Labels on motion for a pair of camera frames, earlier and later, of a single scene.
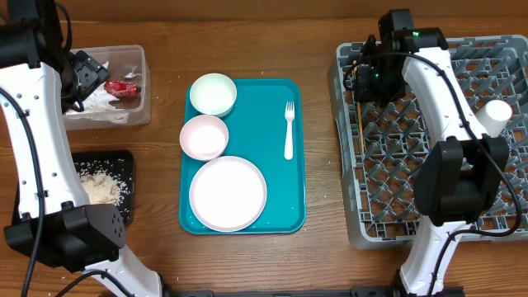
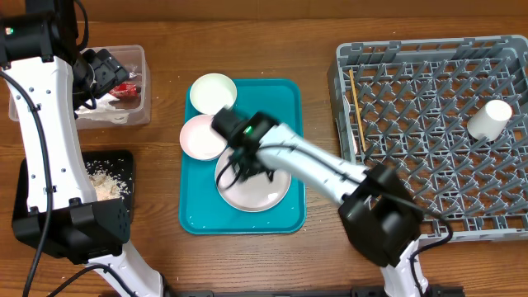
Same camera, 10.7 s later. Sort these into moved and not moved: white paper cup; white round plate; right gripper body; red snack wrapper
Moved: white round plate; right gripper body
Not moved: white paper cup; red snack wrapper
